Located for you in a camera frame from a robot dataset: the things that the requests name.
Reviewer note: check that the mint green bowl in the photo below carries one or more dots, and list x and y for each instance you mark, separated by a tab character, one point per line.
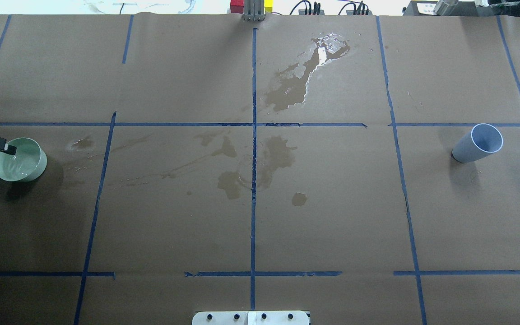
27	164

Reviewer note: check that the light blue plastic cup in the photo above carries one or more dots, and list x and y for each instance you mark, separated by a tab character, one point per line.
483	140

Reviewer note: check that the yellow block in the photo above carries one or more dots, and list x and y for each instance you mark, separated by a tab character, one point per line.
268	5

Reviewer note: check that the red block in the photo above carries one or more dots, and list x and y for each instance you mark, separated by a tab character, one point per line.
236	6

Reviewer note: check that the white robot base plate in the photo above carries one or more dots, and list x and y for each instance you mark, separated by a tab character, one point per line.
282	317

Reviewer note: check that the aluminium frame post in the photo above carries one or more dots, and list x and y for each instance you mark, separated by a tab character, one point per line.
254	10

